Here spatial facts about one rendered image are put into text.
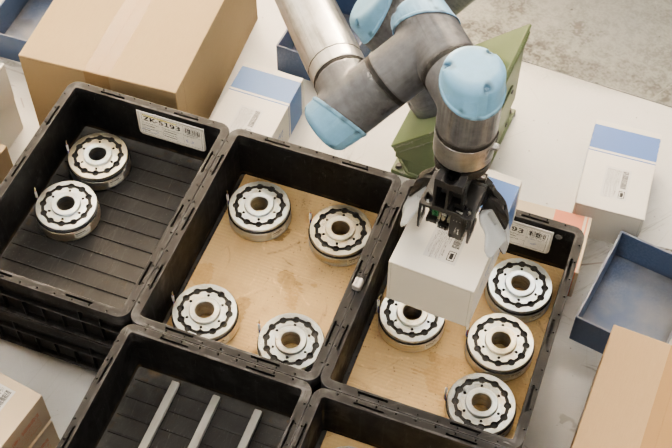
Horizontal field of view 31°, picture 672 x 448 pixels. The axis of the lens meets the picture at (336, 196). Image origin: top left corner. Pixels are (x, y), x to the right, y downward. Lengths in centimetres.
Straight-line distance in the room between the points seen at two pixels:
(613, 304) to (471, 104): 83
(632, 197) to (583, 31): 143
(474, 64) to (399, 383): 64
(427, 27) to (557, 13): 214
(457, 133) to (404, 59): 11
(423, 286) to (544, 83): 89
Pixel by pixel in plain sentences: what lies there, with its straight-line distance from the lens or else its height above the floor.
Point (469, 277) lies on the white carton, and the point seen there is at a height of 113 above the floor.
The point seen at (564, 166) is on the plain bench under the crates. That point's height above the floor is 70.
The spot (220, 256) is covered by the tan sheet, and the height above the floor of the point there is 83.
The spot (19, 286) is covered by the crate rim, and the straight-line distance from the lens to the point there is 187.
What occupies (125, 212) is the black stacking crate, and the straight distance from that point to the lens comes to 204.
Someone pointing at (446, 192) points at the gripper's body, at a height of 128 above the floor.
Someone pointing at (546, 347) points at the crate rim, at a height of 93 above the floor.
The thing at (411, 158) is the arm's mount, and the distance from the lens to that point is 218.
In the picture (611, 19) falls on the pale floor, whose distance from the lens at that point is 358.
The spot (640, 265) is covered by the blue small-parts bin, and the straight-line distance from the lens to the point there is 217.
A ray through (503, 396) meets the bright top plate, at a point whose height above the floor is 86.
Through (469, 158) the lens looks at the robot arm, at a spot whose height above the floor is 134.
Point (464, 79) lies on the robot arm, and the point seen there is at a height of 146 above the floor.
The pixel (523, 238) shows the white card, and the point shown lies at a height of 88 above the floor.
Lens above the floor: 246
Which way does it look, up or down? 53 degrees down
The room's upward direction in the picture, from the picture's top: 1 degrees clockwise
